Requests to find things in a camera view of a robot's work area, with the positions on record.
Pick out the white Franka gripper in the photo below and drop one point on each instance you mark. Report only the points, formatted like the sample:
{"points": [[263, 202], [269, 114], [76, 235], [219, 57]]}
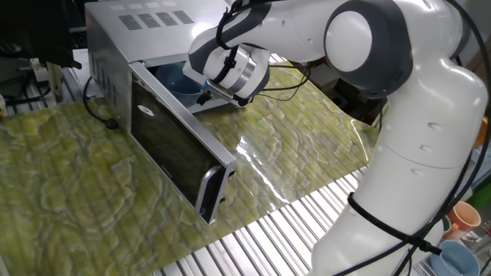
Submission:
{"points": [[193, 73]]}

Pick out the light blue bowl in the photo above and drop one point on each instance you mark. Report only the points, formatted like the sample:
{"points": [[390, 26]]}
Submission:
{"points": [[176, 84]]}

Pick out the silver microwave oven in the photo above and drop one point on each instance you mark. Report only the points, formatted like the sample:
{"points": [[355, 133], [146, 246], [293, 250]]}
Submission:
{"points": [[134, 34]]}

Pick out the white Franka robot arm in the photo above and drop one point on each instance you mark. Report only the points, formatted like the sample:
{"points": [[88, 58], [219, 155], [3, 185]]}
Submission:
{"points": [[422, 153]]}

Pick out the white paper sheet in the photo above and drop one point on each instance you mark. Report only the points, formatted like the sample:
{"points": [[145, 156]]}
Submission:
{"points": [[82, 69]]}

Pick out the black keyboard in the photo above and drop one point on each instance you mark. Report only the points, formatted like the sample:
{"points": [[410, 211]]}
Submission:
{"points": [[78, 38]]}

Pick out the green marble pattern mat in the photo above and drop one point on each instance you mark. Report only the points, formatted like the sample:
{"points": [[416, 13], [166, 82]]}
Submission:
{"points": [[76, 199]]}

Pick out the white power strip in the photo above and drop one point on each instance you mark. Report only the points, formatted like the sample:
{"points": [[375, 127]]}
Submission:
{"points": [[38, 69]]}

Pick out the large black box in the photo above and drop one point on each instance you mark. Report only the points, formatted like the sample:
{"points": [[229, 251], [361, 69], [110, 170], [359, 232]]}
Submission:
{"points": [[34, 30]]}

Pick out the orange cup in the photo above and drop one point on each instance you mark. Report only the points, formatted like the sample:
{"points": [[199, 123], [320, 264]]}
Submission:
{"points": [[464, 218]]}

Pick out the light blue cup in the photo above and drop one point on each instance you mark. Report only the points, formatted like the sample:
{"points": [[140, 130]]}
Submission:
{"points": [[456, 262]]}

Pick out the short aluminium post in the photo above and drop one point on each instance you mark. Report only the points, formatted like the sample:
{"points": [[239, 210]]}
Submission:
{"points": [[55, 82]]}

